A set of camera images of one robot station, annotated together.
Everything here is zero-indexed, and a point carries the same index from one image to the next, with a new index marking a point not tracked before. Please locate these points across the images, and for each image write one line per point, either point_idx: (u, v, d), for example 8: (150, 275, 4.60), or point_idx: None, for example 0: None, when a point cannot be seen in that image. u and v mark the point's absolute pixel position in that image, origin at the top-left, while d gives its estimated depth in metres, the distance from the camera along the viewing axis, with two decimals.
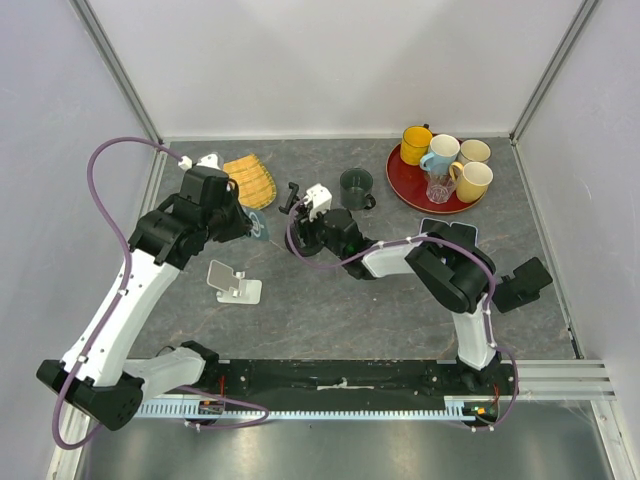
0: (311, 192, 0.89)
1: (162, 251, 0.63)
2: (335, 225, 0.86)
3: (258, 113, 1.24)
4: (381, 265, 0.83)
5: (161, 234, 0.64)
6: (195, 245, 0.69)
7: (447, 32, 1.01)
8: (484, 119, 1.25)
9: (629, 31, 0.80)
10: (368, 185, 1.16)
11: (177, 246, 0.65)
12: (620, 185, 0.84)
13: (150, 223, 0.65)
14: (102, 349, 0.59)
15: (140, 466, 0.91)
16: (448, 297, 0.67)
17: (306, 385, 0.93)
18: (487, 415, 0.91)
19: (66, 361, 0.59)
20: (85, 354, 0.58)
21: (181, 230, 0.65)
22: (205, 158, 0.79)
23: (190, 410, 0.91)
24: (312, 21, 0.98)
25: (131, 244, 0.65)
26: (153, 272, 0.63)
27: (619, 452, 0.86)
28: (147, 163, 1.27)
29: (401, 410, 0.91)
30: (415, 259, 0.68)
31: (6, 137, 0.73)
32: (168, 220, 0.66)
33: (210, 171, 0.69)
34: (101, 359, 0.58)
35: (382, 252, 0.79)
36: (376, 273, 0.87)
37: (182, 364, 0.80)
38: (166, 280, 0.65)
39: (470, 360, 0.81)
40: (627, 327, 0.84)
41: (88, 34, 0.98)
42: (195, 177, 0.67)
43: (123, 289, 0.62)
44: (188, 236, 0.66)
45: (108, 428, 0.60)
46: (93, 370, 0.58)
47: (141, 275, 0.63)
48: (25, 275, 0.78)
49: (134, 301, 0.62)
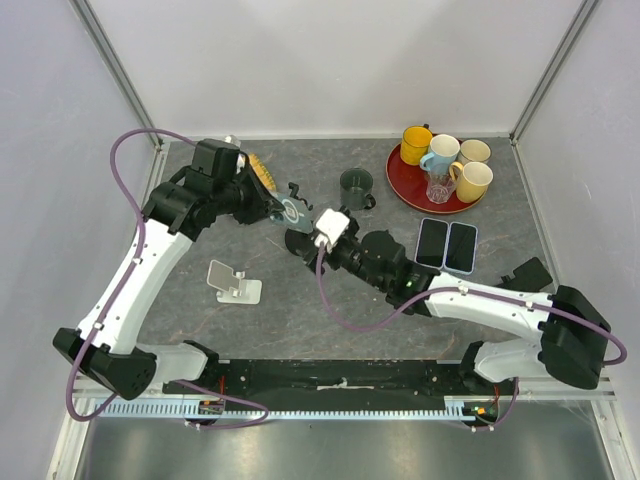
0: (322, 224, 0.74)
1: (176, 220, 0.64)
2: (380, 255, 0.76)
3: (258, 113, 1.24)
4: (455, 311, 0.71)
5: (175, 202, 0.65)
6: (210, 220, 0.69)
7: (447, 32, 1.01)
8: (484, 119, 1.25)
9: (628, 31, 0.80)
10: (368, 184, 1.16)
11: (190, 217, 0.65)
12: (620, 185, 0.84)
13: (164, 192, 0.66)
14: (117, 316, 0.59)
15: (140, 466, 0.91)
16: (576, 377, 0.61)
17: (306, 385, 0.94)
18: (487, 416, 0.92)
19: (82, 329, 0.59)
20: (100, 321, 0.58)
21: (194, 200, 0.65)
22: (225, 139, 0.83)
23: (190, 410, 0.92)
24: (312, 21, 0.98)
25: (145, 215, 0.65)
26: (167, 241, 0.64)
27: (619, 452, 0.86)
28: (147, 163, 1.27)
29: (401, 410, 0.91)
30: (557, 339, 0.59)
31: (6, 137, 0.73)
32: (180, 191, 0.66)
33: (220, 142, 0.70)
34: (117, 326, 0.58)
35: (471, 300, 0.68)
36: (436, 314, 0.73)
37: (186, 353, 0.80)
38: (179, 251, 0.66)
39: (487, 371, 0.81)
40: (627, 327, 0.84)
41: (88, 34, 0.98)
42: (207, 148, 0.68)
43: (137, 258, 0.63)
44: (201, 207, 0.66)
45: (123, 397, 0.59)
46: (109, 337, 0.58)
47: (155, 244, 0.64)
48: (25, 274, 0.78)
49: (148, 270, 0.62)
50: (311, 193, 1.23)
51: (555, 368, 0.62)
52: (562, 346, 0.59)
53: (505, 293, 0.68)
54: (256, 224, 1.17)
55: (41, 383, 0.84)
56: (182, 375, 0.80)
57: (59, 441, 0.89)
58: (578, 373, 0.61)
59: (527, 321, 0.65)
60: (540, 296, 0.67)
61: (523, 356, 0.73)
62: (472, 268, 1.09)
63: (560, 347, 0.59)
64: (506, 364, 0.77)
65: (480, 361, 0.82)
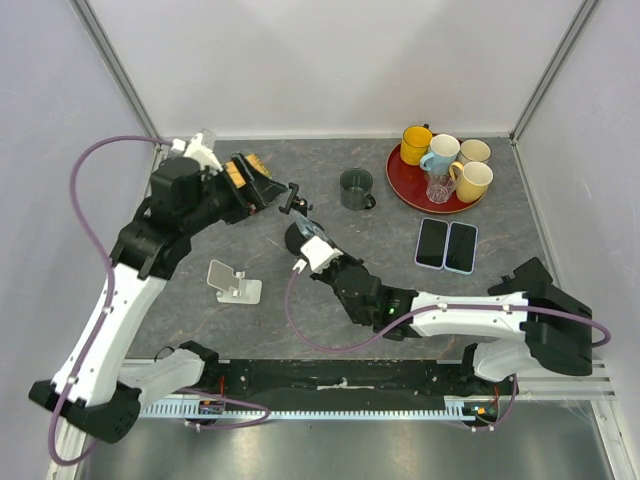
0: (305, 249, 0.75)
1: (145, 266, 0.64)
2: (356, 291, 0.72)
3: (257, 113, 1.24)
4: (442, 327, 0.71)
5: (142, 246, 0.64)
6: (182, 250, 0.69)
7: (447, 32, 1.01)
8: (484, 119, 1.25)
9: (629, 31, 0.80)
10: (368, 184, 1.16)
11: (160, 259, 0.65)
12: (620, 185, 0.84)
13: (131, 235, 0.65)
14: (91, 368, 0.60)
15: (140, 466, 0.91)
16: (567, 366, 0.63)
17: (306, 385, 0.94)
18: (487, 415, 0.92)
19: (57, 382, 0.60)
20: (74, 375, 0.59)
21: (160, 244, 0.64)
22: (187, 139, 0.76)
23: (190, 410, 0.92)
24: (312, 21, 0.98)
25: (114, 258, 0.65)
26: (135, 288, 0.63)
27: (618, 451, 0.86)
28: (147, 162, 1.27)
29: (400, 410, 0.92)
30: (540, 336, 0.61)
31: (6, 137, 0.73)
32: (147, 232, 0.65)
33: (176, 168, 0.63)
34: (90, 378, 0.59)
35: (454, 314, 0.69)
36: (425, 334, 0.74)
37: (179, 367, 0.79)
38: (151, 293, 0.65)
39: (485, 373, 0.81)
40: (628, 328, 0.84)
41: (87, 34, 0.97)
42: (163, 182, 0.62)
43: (108, 306, 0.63)
44: (170, 245, 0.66)
45: (107, 442, 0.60)
46: (84, 390, 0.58)
47: (125, 290, 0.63)
48: (25, 275, 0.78)
49: (120, 318, 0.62)
50: (311, 193, 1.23)
51: (546, 361, 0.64)
52: (548, 345, 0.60)
53: (481, 301, 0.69)
54: (256, 224, 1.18)
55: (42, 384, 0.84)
56: (176, 385, 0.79)
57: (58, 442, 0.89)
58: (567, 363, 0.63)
59: (509, 324, 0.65)
60: (515, 296, 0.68)
61: (518, 356, 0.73)
62: (472, 268, 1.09)
63: (546, 345, 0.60)
64: (504, 365, 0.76)
65: (478, 365, 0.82)
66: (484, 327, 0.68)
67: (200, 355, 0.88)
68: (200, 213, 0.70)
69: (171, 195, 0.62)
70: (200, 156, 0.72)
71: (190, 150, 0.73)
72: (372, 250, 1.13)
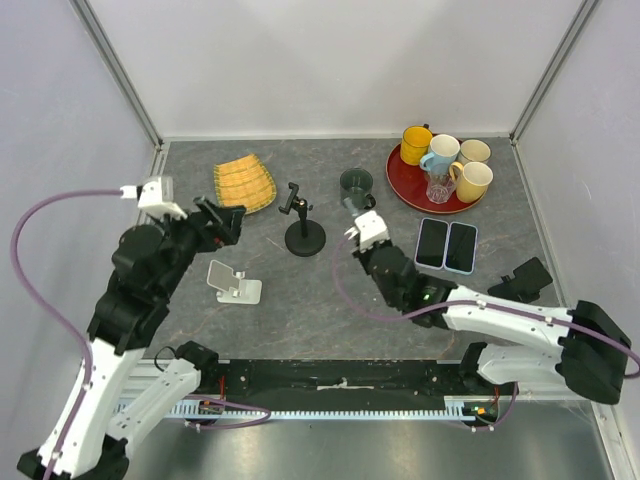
0: (359, 222, 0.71)
1: (121, 343, 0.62)
2: (387, 270, 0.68)
3: (257, 113, 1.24)
4: (477, 325, 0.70)
5: (117, 322, 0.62)
6: (161, 316, 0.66)
7: (447, 32, 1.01)
8: (484, 119, 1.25)
9: (629, 32, 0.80)
10: (368, 184, 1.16)
11: (138, 333, 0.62)
12: (620, 185, 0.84)
13: (104, 310, 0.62)
14: (74, 442, 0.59)
15: (140, 465, 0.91)
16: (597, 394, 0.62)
17: (307, 385, 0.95)
18: (487, 415, 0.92)
19: (43, 454, 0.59)
20: (58, 449, 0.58)
21: (135, 320, 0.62)
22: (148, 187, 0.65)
23: (190, 410, 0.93)
24: (312, 21, 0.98)
25: (92, 334, 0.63)
26: (114, 363, 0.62)
27: (618, 451, 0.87)
28: (147, 162, 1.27)
29: (400, 410, 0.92)
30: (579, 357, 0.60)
31: (7, 136, 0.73)
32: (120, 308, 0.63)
33: (136, 244, 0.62)
34: (74, 453, 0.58)
35: (492, 315, 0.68)
36: (454, 328, 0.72)
37: (173, 390, 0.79)
38: (130, 364, 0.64)
39: (490, 373, 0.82)
40: (628, 327, 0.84)
41: (88, 33, 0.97)
42: (125, 260, 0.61)
43: (87, 383, 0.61)
44: (146, 316, 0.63)
45: None
46: (68, 465, 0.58)
47: (104, 364, 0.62)
48: (25, 274, 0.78)
49: (100, 393, 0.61)
50: (311, 193, 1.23)
51: (580, 386, 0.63)
52: (586, 366, 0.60)
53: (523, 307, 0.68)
54: (256, 224, 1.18)
55: (42, 384, 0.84)
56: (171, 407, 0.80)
57: None
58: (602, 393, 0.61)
59: (547, 336, 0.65)
60: (559, 311, 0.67)
61: (536, 366, 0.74)
62: (472, 268, 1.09)
63: (582, 362, 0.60)
64: (514, 370, 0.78)
65: (484, 363, 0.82)
66: (519, 334, 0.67)
67: (194, 366, 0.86)
68: (173, 276, 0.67)
69: (136, 271, 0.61)
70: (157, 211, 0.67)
71: (145, 207, 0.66)
72: None
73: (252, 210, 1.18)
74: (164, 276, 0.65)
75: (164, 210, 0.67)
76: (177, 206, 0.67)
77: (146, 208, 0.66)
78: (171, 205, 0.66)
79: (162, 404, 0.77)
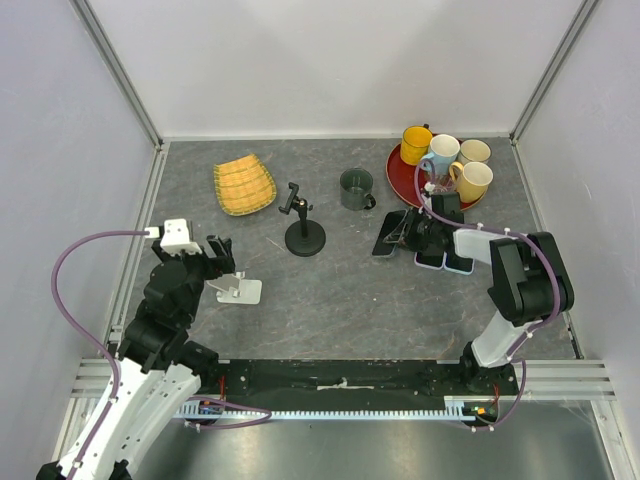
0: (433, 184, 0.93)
1: (148, 361, 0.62)
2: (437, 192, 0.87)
3: (257, 113, 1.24)
4: (469, 246, 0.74)
5: (147, 346, 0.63)
6: (180, 342, 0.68)
7: (448, 32, 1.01)
8: (484, 119, 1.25)
9: (630, 32, 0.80)
10: (368, 184, 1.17)
11: (162, 353, 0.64)
12: (620, 184, 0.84)
13: (134, 333, 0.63)
14: (95, 453, 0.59)
15: (140, 466, 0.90)
16: (504, 297, 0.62)
17: (306, 385, 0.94)
18: (487, 415, 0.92)
19: (64, 464, 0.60)
20: (79, 459, 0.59)
21: (161, 343, 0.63)
22: (173, 227, 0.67)
23: (190, 410, 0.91)
24: (313, 21, 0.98)
25: (120, 354, 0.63)
26: (140, 379, 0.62)
27: (619, 452, 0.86)
28: (147, 162, 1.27)
29: (401, 410, 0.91)
30: (497, 244, 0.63)
31: (7, 137, 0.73)
32: (147, 331, 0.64)
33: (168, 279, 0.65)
34: (94, 463, 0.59)
35: (477, 233, 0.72)
36: (458, 252, 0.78)
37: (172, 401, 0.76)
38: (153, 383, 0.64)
39: (479, 351, 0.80)
40: (627, 326, 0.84)
41: (89, 34, 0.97)
42: (155, 291, 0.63)
43: (113, 397, 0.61)
44: (171, 340, 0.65)
45: None
46: (86, 475, 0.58)
47: (131, 381, 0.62)
48: (27, 275, 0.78)
49: (124, 408, 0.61)
50: (311, 193, 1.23)
51: (497, 288, 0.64)
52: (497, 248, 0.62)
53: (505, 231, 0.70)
54: (256, 224, 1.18)
55: (44, 384, 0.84)
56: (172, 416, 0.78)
57: (59, 440, 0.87)
58: (507, 290, 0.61)
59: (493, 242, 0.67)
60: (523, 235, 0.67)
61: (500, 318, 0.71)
62: (472, 268, 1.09)
63: (497, 250, 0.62)
64: (491, 335, 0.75)
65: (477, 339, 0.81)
66: (483, 252, 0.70)
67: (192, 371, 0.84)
68: (194, 303, 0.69)
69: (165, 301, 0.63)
70: (177, 247, 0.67)
71: (168, 245, 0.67)
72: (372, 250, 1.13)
73: (252, 210, 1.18)
74: (188, 303, 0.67)
75: (184, 247, 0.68)
76: (197, 244, 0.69)
77: (168, 246, 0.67)
78: (192, 244, 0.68)
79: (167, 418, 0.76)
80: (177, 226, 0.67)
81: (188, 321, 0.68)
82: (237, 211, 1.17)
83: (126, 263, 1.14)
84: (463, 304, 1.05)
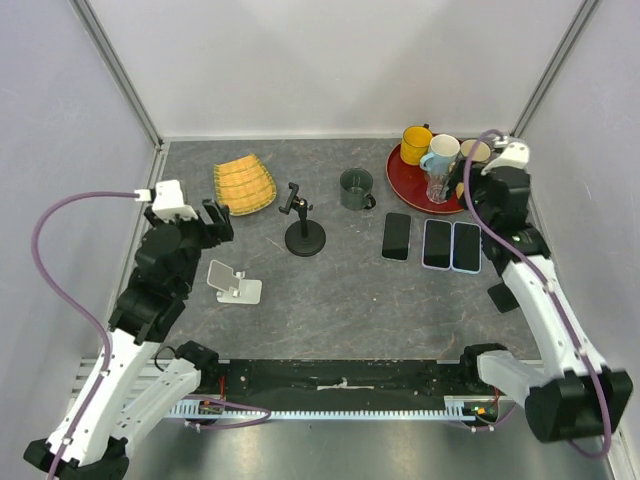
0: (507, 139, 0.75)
1: (142, 331, 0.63)
2: (500, 179, 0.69)
3: (257, 113, 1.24)
4: (523, 294, 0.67)
5: (140, 315, 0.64)
6: (177, 310, 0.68)
7: (447, 32, 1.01)
8: (484, 119, 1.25)
9: (630, 32, 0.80)
10: (368, 184, 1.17)
11: (155, 324, 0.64)
12: (620, 183, 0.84)
13: (126, 303, 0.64)
14: (86, 428, 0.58)
15: (140, 465, 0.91)
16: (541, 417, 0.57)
17: (307, 385, 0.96)
18: (487, 415, 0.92)
19: (52, 442, 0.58)
20: (69, 435, 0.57)
21: (154, 314, 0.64)
22: (167, 189, 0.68)
23: (190, 410, 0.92)
24: (313, 21, 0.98)
25: (112, 326, 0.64)
26: (133, 351, 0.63)
27: (619, 452, 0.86)
28: (147, 162, 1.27)
29: (401, 410, 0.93)
30: (558, 381, 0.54)
31: (8, 138, 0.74)
32: (141, 301, 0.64)
33: (160, 248, 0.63)
34: (86, 438, 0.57)
35: (541, 299, 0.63)
36: (505, 279, 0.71)
37: (173, 391, 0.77)
38: (145, 358, 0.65)
39: (484, 369, 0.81)
40: (627, 326, 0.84)
41: (88, 34, 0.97)
42: (146, 259, 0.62)
43: (105, 370, 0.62)
44: (166, 309, 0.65)
45: None
46: (78, 452, 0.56)
47: (123, 354, 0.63)
48: (27, 276, 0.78)
49: (116, 381, 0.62)
50: (311, 194, 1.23)
51: (538, 400, 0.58)
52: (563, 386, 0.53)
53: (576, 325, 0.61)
54: (256, 224, 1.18)
55: (44, 385, 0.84)
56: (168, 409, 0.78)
57: None
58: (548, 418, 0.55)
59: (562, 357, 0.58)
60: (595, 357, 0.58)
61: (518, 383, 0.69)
62: (476, 268, 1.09)
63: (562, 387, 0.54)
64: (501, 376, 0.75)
65: (487, 356, 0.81)
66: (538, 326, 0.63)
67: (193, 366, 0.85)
68: (188, 270, 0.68)
69: (158, 268, 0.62)
70: (170, 211, 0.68)
71: (161, 208, 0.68)
72: (372, 250, 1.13)
73: (252, 210, 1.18)
74: (182, 271, 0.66)
75: (177, 212, 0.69)
76: (192, 209, 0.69)
77: (162, 209, 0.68)
78: (186, 208, 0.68)
79: (165, 399, 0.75)
80: (171, 189, 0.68)
81: (184, 290, 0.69)
82: (237, 211, 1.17)
83: (126, 263, 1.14)
84: (463, 304, 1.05)
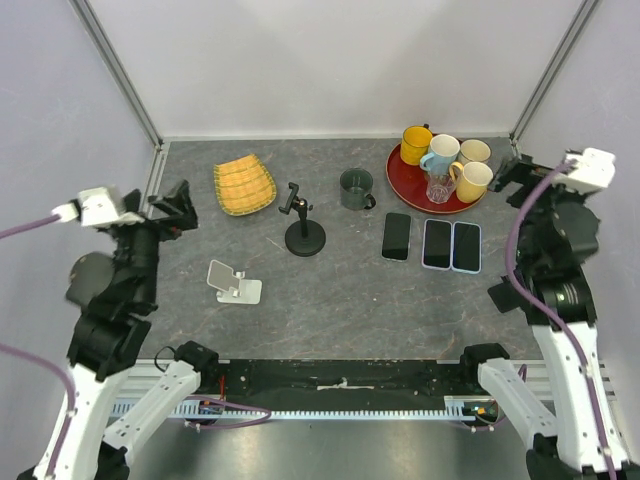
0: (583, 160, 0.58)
1: (101, 368, 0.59)
2: (562, 231, 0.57)
3: (257, 113, 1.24)
4: (551, 359, 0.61)
5: (97, 347, 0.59)
6: (141, 333, 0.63)
7: (447, 32, 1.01)
8: (485, 119, 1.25)
9: (629, 32, 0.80)
10: (368, 184, 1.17)
11: (116, 355, 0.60)
12: (620, 183, 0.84)
13: (81, 337, 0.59)
14: (66, 464, 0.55)
15: (140, 466, 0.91)
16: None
17: (306, 385, 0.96)
18: (487, 416, 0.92)
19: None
20: (50, 472, 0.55)
21: (112, 347, 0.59)
22: (95, 200, 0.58)
23: (190, 410, 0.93)
24: (312, 21, 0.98)
25: (71, 361, 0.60)
26: (97, 386, 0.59)
27: None
28: (147, 163, 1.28)
29: (401, 410, 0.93)
30: None
31: (8, 139, 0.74)
32: (95, 335, 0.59)
33: (96, 280, 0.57)
34: (67, 474, 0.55)
35: (574, 378, 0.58)
36: (531, 327, 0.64)
37: (174, 392, 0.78)
38: (115, 385, 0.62)
39: (485, 380, 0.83)
40: (627, 325, 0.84)
41: (88, 34, 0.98)
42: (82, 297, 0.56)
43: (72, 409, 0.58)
44: (126, 337, 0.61)
45: None
46: None
47: (87, 390, 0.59)
48: (28, 277, 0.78)
49: (86, 415, 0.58)
50: (310, 193, 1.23)
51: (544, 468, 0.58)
52: None
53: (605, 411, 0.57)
54: (256, 224, 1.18)
55: (44, 386, 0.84)
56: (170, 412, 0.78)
57: None
58: None
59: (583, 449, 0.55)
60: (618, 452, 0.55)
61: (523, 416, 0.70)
62: (477, 268, 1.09)
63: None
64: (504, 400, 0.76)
65: (488, 367, 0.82)
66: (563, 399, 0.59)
67: (193, 367, 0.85)
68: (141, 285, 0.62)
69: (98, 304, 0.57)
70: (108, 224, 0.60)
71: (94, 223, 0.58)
72: (372, 250, 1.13)
73: (252, 210, 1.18)
74: (131, 294, 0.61)
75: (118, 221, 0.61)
76: (135, 215, 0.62)
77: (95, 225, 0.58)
78: (128, 216, 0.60)
79: (165, 405, 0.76)
80: (99, 199, 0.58)
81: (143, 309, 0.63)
82: (237, 211, 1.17)
83: None
84: (463, 304, 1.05)
